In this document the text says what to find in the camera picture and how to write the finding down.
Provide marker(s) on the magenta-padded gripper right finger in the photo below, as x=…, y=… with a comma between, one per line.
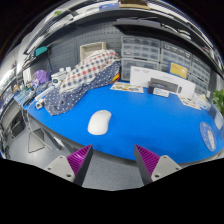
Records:
x=163, y=166

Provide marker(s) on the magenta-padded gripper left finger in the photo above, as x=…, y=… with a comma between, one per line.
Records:
x=63, y=166

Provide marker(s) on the white computer mouse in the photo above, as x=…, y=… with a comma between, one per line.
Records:
x=99, y=122

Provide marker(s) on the round blue printed mouse pad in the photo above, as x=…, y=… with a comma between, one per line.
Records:
x=208, y=136

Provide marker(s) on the small black box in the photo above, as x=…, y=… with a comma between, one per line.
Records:
x=156, y=90

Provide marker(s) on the white and blue carton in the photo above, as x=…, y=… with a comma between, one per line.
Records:
x=204, y=101

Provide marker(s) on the green plant in white pot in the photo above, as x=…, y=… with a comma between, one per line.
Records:
x=218, y=100

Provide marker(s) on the purple plastic bag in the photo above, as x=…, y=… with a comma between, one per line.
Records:
x=41, y=77

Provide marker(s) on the dotted and checked patterned cloth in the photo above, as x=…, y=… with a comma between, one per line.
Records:
x=83, y=76

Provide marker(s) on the long white keyboard box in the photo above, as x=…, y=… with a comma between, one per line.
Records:
x=143, y=75

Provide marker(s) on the yellow box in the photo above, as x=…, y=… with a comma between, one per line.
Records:
x=179, y=70

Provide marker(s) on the teal plastic bin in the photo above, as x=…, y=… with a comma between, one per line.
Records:
x=41, y=51

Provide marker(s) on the white woven basket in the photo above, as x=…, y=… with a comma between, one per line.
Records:
x=91, y=48

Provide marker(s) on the grey wall shelf unit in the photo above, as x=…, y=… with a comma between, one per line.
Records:
x=133, y=20

